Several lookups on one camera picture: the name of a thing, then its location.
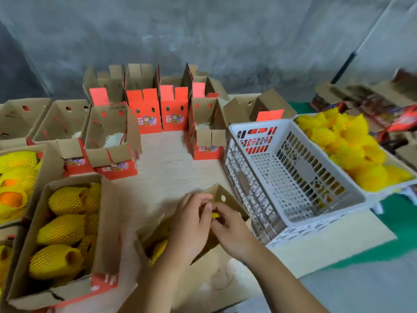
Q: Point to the person's left hand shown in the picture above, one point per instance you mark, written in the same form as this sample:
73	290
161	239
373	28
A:
187	231

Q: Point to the person's right hand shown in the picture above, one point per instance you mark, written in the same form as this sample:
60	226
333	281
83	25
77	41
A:
233	234

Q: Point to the person's right fingers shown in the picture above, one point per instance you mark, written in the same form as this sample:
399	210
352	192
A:
221	211

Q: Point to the person's left fingers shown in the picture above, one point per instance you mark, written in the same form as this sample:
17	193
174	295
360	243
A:
197	203

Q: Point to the small cardboard fruit box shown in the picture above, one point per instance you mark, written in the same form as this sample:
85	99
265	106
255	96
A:
228	200

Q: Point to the person's left forearm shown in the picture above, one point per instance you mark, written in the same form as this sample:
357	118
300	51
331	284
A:
159	290

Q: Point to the person's right forearm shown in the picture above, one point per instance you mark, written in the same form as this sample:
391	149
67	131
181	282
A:
283	283

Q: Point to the yellow netted fruit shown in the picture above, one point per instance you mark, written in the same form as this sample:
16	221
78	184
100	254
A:
159	250

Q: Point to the empty white plastic basket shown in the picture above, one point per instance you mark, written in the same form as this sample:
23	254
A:
260	123

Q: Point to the group of empty red cartons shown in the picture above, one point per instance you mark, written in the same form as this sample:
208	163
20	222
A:
148	114

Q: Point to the pile of yellow netted fruits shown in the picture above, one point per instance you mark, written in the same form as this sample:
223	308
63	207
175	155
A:
62	229
18	159

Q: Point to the heap of yellow netted fruits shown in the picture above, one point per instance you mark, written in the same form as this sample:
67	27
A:
348	156

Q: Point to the large filled cardboard box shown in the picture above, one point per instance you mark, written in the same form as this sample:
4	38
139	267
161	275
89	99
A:
11	233
32	296
52	166

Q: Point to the white plastic basket with fruits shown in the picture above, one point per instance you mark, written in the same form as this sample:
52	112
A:
391	189

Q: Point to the black and white pole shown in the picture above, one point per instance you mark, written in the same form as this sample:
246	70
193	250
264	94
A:
343	68

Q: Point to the stack of flat folded cartons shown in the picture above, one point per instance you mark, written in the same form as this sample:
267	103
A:
374	101

